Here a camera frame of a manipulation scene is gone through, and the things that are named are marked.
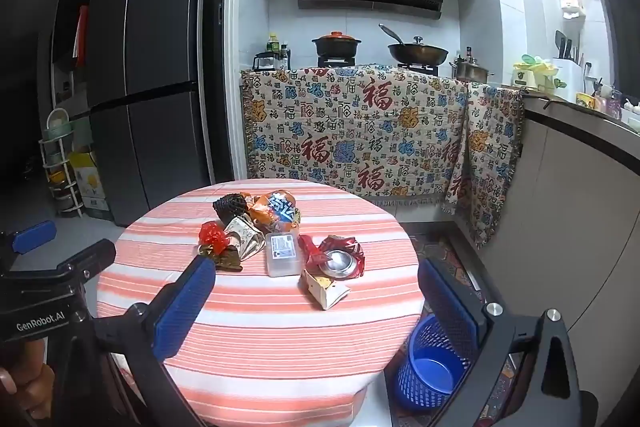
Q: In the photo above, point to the colourful hexagon floor mat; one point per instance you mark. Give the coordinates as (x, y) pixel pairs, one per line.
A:
(450, 252)

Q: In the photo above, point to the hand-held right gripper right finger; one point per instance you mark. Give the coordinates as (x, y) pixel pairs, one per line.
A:
(445, 307)

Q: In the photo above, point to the white cardboard box piece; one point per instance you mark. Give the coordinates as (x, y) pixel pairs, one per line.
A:
(325, 289)

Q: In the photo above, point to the red foil wrapper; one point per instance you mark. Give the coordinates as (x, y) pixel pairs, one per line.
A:
(345, 247)

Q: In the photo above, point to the black wok with lid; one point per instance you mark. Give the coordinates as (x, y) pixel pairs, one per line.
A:
(417, 52)

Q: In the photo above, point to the white storage rack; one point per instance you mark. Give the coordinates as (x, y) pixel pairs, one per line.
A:
(60, 177)

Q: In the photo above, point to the red board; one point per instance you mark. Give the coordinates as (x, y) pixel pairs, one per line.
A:
(81, 37)

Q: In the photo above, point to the grey kitchen counter cabinet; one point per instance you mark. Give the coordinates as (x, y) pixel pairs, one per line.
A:
(575, 207)

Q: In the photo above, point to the white knife block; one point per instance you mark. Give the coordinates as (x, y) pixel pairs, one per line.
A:
(567, 69)

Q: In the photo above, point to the white patterned paper package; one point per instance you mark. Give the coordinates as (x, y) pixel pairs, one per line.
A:
(245, 237)

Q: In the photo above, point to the orange snack bag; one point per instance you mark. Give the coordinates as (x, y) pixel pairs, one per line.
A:
(275, 212)

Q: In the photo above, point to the black foam net sleeve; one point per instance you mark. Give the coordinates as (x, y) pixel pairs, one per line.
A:
(230, 207)

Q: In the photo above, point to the round metal tin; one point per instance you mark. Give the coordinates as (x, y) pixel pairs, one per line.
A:
(336, 263)

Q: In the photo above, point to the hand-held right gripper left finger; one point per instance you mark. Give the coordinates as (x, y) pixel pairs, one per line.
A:
(185, 307)

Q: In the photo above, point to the orange striped tablecloth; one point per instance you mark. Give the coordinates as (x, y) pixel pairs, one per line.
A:
(280, 337)

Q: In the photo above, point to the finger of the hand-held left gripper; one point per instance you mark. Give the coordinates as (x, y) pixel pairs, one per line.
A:
(92, 257)
(34, 238)

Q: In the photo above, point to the clear plastic box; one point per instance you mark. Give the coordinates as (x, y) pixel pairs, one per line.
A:
(284, 254)

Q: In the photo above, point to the pink bottle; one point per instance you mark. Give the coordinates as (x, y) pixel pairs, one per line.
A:
(614, 104)

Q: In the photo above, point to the yellow cardboard box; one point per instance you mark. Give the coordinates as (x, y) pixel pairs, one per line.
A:
(92, 182)

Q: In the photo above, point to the blue plastic basket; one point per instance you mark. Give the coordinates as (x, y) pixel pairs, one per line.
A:
(425, 377)

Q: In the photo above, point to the pale green basin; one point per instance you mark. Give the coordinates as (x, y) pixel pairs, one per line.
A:
(59, 122)

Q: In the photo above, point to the yellow tin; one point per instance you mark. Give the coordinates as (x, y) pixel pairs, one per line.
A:
(586, 101)

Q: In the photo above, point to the black gas stove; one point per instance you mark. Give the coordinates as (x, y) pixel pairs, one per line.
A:
(425, 68)

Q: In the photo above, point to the dark grey fridge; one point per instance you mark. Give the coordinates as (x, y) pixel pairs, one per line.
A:
(150, 82)

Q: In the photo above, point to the black clay pot orange lid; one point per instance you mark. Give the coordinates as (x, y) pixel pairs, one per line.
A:
(336, 46)

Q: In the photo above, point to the dark sauce bottle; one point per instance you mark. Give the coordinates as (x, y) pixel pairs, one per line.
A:
(284, 57)

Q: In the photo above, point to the steel pot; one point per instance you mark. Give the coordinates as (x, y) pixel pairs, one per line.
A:
(472, 71)

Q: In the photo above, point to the printed blanket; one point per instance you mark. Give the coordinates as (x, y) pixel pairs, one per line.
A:
(360, 132)

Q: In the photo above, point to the person's left hand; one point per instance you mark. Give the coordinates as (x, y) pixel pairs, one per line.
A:
(25, 382)

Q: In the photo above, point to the green yellow kitchen appliance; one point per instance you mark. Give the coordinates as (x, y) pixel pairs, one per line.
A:
(532, 74)

